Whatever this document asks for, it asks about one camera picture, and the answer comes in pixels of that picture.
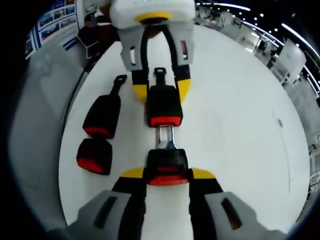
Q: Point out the short black seat belt buckle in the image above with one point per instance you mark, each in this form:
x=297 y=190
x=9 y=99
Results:
x=95 y=155

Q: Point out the photo poster board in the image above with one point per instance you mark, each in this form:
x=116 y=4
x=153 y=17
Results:
x=55 y=20

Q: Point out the black seat belt buckle red button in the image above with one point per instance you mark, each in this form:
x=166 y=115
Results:
x=163 y=102

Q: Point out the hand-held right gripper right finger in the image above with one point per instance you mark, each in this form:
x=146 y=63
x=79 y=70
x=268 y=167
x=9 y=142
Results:
x=212 y=215

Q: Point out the black seat belt buckle with stalk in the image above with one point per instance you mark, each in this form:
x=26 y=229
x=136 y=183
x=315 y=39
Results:
x=102 y=112

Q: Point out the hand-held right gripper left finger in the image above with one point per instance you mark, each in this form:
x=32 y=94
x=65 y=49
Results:
x=125 y=215

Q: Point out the person's body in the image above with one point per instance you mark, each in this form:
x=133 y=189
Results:
x=105 y=37

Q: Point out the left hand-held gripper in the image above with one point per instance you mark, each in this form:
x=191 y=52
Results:
x=150 y=7

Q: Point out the metal seat belt tongue black extender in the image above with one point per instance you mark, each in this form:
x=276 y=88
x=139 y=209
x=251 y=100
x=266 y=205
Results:
x=166 y=157

